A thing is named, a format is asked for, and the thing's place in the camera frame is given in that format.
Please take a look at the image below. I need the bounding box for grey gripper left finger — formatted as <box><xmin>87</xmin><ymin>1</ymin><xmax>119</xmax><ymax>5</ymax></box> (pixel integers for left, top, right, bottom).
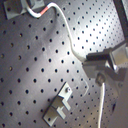
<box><xmin>86</xmin><ymin>49</ymin><xmax>112</xmax><ymax>62</ymax></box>

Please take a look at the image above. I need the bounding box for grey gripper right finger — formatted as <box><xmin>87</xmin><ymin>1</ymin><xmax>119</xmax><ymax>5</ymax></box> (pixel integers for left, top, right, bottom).
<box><xmin>82</xmin><ymin>61</ymin><xmax>125</xmax><ymax>88</ymax></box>

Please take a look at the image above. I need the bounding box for white cable with red band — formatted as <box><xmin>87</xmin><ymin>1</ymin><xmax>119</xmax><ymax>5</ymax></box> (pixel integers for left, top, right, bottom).
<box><xmin>25</xmin><ymin>2</ymin><xmax>108</xmax><ymax>128</ymax></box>

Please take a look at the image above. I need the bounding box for grey cable routing clip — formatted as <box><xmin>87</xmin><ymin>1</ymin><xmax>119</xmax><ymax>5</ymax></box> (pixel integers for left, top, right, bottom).
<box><xmin>43</xmin><ymin>82</ymin><xmax>72</xmax><ymax>126</ymax></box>

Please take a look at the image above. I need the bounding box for grey cable anchor bracket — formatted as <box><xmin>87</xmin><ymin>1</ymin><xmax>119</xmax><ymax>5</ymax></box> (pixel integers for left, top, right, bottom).
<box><xmin>4</xmin><ymin>0</ymin><xmax>45</xmax><ymax>19</ymax></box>

